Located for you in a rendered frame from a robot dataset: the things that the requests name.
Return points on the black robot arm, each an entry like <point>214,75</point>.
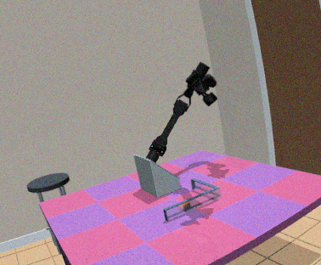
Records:
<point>159,144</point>

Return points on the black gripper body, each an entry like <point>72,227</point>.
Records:
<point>191,79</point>

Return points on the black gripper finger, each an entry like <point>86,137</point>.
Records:
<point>209,97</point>
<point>197,86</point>

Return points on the clear low corner walls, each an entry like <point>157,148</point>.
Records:
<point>195,203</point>

